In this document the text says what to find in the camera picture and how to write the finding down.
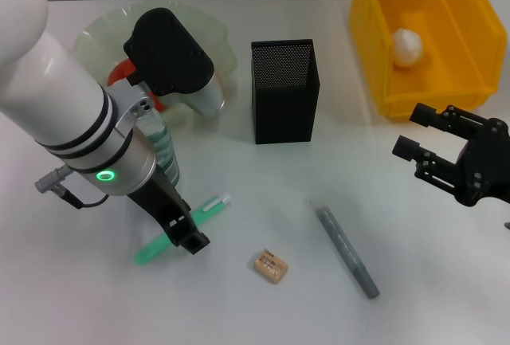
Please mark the green translucent pen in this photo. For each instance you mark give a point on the green translucent pen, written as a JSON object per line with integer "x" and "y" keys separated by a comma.
{"x": 211, "y": 205}

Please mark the beige eraser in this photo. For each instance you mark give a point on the beige eraser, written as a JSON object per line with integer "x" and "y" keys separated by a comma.
{"x": 271, "y": 267}

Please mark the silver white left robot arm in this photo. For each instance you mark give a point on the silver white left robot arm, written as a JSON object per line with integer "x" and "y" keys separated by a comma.
{"x": 52, "y": 90}

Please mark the clear green-label water bottle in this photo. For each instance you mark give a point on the clear green-label water bottle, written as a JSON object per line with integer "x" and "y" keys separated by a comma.
{"x": 165, "y": 150}

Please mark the green glass fruit plate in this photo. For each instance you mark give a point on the green glass fruit plate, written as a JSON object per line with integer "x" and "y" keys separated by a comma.
{"x": 99, "y": 34}

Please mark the white paper ball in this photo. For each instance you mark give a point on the white paper ball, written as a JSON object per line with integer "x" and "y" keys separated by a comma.
{"x": 407, "y": 48}

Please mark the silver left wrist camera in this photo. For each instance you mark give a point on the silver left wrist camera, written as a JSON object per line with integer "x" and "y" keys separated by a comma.
{"x": 167, "y": 54}

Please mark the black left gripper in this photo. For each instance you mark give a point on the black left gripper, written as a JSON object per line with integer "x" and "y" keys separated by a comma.
{"x": 163, "y": 201}

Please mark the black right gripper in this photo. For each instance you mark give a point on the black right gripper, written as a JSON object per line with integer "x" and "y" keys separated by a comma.
{"x": 488, "y": 161}

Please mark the black mesh pen holder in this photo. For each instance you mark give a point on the black mesh pen holder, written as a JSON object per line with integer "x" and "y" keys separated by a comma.
{"x": 285, "y": 98}

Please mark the grey marker pen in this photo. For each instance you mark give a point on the grey marker pen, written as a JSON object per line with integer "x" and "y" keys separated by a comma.
{"x": 342, "y": 241}

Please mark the yellow plastic bin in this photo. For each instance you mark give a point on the yellow plastic bin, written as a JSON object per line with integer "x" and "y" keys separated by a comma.
{"x": 458, "y": 22}

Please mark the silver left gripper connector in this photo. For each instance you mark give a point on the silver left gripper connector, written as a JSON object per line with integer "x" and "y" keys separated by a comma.
{"x": 49, "y": 179}

